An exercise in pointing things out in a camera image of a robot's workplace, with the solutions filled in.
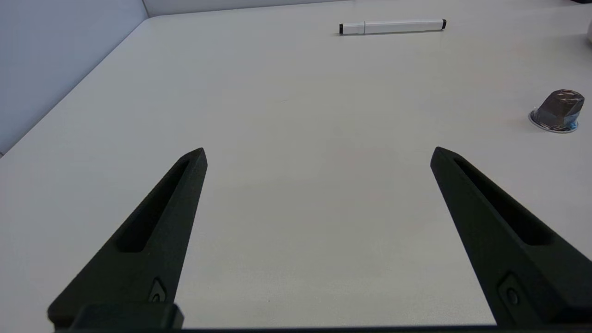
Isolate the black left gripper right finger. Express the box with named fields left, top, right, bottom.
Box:
left=430, top=146, right=592, bottom=327

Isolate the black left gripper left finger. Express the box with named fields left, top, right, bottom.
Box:
left=47, top=148, right=208, bottom=331

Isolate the white marker with black caps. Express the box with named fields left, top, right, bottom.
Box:
left=339, top=18, right=447, bottom=36

